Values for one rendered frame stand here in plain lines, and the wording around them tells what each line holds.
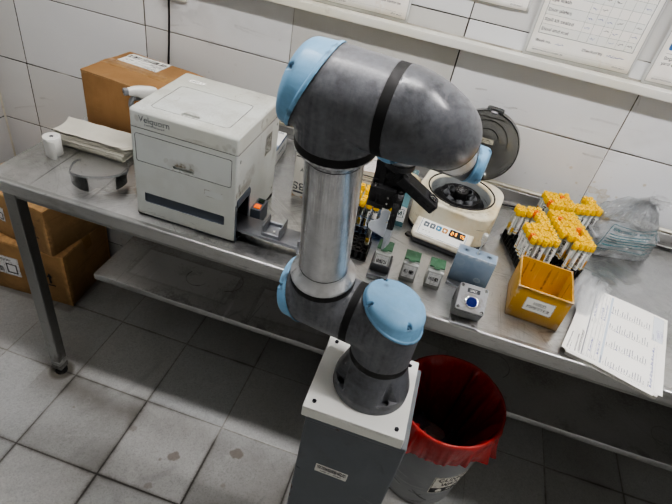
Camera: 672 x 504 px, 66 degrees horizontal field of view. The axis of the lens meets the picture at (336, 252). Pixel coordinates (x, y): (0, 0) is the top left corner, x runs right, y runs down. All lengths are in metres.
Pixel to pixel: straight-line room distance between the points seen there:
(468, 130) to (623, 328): 0.96
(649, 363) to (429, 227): 0.63
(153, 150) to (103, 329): 1.19
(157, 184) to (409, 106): 0.90
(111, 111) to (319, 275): 1.14
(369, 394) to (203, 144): 0.67
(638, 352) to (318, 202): 0.96
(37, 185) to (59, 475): 0.95
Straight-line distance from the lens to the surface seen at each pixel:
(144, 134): 1.32
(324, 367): 1.06
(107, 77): 1.79
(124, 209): 1.48
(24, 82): 2.45
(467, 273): 1.36
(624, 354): 1.43
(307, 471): 1.19
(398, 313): 0.88
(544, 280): 1.45
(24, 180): 1.64
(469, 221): 1.46
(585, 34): 1.66
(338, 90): 0.61
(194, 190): 1.32
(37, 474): 2.04
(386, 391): 0.99
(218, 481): 1.93
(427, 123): 0.60
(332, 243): 0.79
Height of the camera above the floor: 1.72
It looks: 38 degrees down
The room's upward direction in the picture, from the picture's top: 12 degrees clockwise
